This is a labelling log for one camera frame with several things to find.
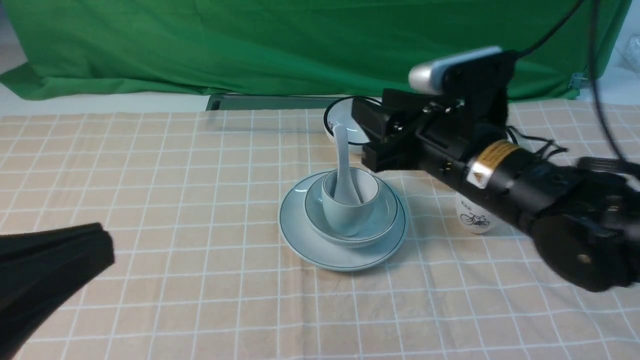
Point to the pale blue ceramic spoon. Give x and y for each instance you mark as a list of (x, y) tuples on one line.
[(344, 188)]

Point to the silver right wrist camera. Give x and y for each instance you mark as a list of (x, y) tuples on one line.
[(474, 72)]

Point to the pale blue wide bowl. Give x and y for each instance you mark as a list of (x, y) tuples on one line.
[(380, 221)]

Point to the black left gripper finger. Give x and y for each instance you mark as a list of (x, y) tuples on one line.
[(40, 271)]

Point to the beige checkered tablecloth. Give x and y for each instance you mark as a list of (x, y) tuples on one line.
[(201, 273)]

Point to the pale blue flat plate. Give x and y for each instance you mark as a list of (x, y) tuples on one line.
[(303, 227)]

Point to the white bowl with black rim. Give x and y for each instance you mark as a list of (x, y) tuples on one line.
[(339, 112)]

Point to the metal backdrop clamp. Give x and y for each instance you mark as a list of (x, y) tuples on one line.
[(579, 81)]

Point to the small black-rimmed white cup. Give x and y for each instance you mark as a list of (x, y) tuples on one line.
[(472, 217)]

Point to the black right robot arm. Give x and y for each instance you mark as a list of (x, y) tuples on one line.
[(584, 223)]

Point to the green backdrop cloth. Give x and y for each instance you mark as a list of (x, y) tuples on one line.
[(256, 47)]

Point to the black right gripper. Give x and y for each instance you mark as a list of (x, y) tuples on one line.
[(437, 134)]

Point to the pale blue cup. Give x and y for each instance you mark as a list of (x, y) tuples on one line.
[(344, 215)]

